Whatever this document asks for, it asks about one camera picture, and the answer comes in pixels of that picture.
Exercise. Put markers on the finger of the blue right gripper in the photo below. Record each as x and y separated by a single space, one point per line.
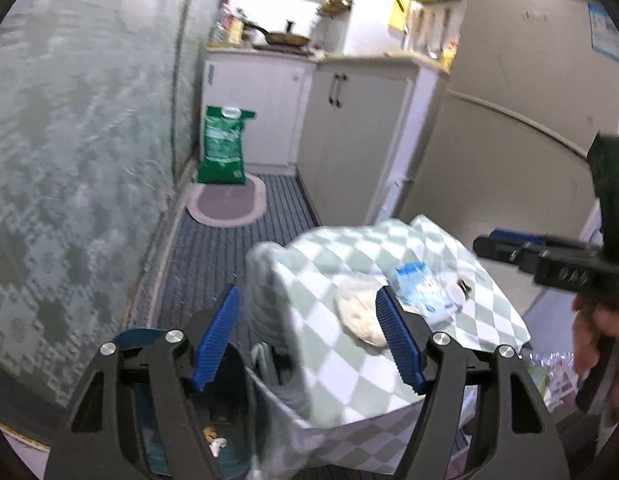
516 238

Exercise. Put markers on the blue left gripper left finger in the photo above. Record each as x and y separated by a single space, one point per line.
211 347

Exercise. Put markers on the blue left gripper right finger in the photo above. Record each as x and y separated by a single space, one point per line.
403 347

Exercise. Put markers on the blue white tissue pack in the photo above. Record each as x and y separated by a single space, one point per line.
436 297

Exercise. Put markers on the white tissue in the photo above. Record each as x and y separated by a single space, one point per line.
217 445

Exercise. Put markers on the brown bread roll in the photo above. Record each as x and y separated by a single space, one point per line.
210 434

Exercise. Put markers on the teal plastic trash bin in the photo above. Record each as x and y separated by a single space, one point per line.
171 414

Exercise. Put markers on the white kitchen cabinet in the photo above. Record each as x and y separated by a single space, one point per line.
351 127

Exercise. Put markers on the person's right hand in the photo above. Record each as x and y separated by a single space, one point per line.
593 320

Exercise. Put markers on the striped grey floor rug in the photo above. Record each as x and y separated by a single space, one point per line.
204 259

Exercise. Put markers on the green white checkered tablecloth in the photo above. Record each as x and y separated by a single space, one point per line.
327 391

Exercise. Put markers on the oval grey pink mat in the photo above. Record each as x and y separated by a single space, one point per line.
228 206

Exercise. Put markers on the silver refrigerator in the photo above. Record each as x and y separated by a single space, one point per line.
532 84

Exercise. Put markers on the green rice bag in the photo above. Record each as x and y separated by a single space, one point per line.
222 160

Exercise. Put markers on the hanging utensil rack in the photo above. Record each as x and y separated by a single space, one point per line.
432 25

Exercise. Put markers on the frying pan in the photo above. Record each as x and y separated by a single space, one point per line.
286 38

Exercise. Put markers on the patterned frosted sliding door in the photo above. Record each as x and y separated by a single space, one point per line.
96 126

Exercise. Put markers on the oil bottle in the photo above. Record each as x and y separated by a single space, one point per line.
235 28

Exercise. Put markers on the wall spice rack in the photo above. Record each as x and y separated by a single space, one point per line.
334 7

